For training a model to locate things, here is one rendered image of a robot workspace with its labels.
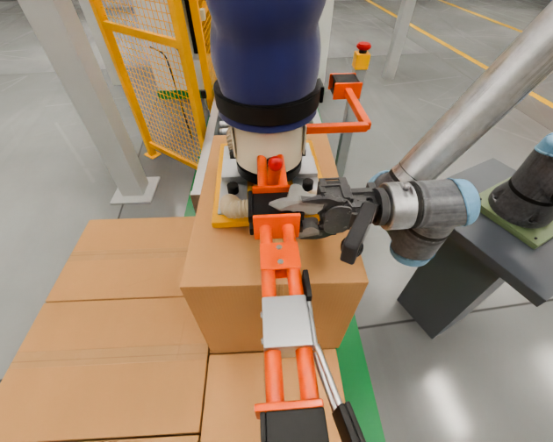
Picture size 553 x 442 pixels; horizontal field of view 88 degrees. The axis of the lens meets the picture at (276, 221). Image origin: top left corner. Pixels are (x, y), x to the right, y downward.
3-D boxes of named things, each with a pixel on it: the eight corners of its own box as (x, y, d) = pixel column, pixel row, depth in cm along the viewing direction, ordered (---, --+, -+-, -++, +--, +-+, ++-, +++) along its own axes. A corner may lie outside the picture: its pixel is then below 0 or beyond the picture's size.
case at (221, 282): (227, 214, 129) (213, 134, 100) (315, 212, 130) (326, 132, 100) (211, 352, 88) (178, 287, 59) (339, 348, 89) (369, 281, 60)
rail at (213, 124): (229, 61, 302) (226, 40, 288) (233, 61, 302) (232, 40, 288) (198, 220, 145) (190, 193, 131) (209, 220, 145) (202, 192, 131)
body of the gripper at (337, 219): (312, 205, 59) (369, 203, 60) (319, 238, 53) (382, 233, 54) (315, 176, 54) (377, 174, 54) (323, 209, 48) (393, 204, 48)
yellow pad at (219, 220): (220, 148, 90) (219, 134, 87) (252, 146, 91) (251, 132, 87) (211, 229, 67) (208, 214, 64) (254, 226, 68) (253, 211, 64)
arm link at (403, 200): (406, 238, 54) (425, 202, 47) (381, 239, 54) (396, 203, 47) (390, 205, 60) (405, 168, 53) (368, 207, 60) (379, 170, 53)
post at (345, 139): (327, 196, 218) (354, 50, 144) (336, 196, 218) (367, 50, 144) (329, 202, 213) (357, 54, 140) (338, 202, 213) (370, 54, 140)
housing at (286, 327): (260, 310, 43) (259, 296, 39) (305, 308, 43) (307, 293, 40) (262, 360, 38) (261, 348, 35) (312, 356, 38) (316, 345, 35)
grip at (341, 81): (327, 89, 96) (329, 73, 92) (353, 88, 96) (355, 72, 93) (333, 99, 90) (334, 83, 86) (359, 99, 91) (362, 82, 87)
